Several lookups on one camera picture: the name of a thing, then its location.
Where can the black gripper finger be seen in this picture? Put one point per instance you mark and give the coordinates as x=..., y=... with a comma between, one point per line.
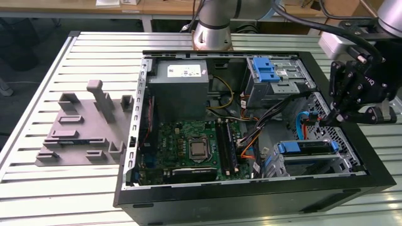
x=334, y=80
x=360, y=115

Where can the hard disk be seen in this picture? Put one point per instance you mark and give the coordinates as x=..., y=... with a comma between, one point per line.
x=288, y=147

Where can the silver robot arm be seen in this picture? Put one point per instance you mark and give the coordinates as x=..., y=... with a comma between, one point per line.
x=213, y=35

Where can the metal disk bay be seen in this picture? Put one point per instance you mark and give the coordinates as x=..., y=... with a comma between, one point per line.
x=277, y=168

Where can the silver drive cage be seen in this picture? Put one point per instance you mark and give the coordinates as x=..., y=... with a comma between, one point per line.
x=281, y=89

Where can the blue drive latch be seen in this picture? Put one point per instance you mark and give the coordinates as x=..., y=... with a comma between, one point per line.
x=263, y=68

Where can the wooden cabinet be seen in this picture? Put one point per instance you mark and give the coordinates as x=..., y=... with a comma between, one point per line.
x=343, y=6

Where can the black item on desk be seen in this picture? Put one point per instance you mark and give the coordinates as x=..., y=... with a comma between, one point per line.
x=315, y=4

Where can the CPU socket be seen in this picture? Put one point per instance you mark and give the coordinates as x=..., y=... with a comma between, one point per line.
x=196, y=137

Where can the grey power supply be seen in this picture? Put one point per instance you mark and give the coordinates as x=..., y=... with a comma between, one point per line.
x=175, y=99

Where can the silver CPU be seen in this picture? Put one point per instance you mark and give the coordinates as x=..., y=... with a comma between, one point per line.
x=197, y=149

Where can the black PC case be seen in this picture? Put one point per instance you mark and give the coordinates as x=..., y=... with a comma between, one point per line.
x=219, y=202

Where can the green motherboard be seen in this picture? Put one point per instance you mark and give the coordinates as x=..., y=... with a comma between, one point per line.
x=169, y=141

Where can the black graphics card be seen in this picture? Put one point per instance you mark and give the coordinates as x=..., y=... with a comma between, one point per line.
x=191, y=173

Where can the white box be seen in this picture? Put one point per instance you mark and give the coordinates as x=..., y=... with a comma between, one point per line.
x=106, y=2
x=129, y=2

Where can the grey parts rack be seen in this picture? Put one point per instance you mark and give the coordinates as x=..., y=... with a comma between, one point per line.
x=81, y=131

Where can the wooden desk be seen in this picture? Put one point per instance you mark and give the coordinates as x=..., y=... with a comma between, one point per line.
x=62, y=10

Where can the grey metal foot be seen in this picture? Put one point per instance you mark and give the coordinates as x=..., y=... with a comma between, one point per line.
x=4, y=89

